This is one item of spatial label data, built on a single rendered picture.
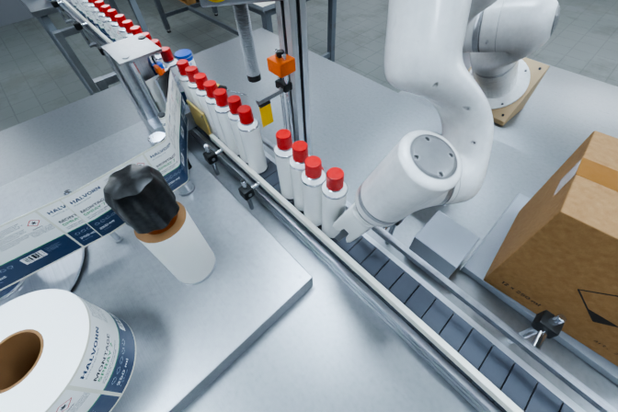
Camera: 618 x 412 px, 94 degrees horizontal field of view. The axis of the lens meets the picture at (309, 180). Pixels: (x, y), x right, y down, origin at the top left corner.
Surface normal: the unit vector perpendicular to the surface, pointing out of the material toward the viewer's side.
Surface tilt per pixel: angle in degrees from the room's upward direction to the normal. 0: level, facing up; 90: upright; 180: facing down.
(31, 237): 90
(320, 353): 0
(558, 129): 0
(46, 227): 90
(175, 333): 0
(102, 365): 90
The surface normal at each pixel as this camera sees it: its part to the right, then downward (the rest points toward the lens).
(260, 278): -0.04, -0.64
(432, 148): 0.20, -0.44
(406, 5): -0.77, 0.21
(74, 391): 0.92, 0.28
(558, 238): -0.67, 0.58
